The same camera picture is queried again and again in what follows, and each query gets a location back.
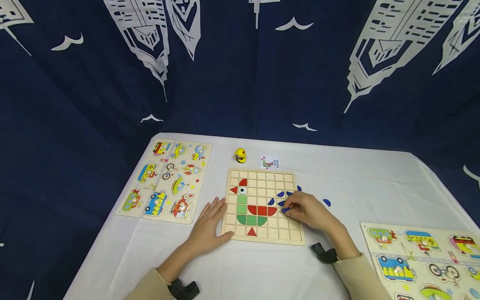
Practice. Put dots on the person's right hand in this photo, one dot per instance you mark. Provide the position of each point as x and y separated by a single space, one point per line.
311 212

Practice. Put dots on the person's left hand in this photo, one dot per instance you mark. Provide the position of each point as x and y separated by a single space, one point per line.
208 229

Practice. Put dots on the person's left fingers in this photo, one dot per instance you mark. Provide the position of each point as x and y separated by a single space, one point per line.
215 208

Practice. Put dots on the person's right thumb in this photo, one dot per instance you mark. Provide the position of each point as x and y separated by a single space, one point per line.
294 214

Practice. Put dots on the person's right fingers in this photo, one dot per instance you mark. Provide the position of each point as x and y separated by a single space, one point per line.
294 202

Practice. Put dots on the person's left thumb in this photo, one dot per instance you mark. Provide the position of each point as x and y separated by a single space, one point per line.
227 237

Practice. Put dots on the wooden grid puzzle board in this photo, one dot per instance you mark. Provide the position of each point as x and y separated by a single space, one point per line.
277 233

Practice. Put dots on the person's left forearm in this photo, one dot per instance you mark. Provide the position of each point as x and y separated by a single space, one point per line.
165 275

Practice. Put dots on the person's right forearm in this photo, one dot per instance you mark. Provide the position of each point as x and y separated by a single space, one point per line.
356 271

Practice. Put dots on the red quarter circle piece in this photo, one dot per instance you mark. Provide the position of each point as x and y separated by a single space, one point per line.
252 208
243 183
270 210

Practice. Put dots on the green quarter circle piece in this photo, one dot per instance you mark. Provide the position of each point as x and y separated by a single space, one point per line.
243 218
260 219

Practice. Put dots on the red triangle piece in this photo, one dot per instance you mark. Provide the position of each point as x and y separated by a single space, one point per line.
234 190
251 233

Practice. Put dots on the green square piece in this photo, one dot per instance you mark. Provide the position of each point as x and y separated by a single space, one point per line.
242 199
242 209
251 220

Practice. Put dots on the white eye tile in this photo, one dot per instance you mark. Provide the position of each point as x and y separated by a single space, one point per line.
242 190

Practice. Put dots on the red square piece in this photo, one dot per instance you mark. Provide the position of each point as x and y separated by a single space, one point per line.
261 210

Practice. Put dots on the wooden vehicle puzzle board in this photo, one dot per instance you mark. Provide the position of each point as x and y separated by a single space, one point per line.
420 260
186 182

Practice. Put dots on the white pattern card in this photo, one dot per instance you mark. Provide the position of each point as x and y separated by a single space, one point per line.
269 162

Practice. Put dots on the black wrist band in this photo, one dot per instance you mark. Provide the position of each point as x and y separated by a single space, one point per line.
183 288
324 253

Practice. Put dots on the yellow duck toy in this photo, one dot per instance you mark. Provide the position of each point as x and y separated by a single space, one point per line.
240 155

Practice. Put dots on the set of vehicle puzzle pieces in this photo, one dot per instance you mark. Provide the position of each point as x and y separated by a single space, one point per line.
395 268
155 204

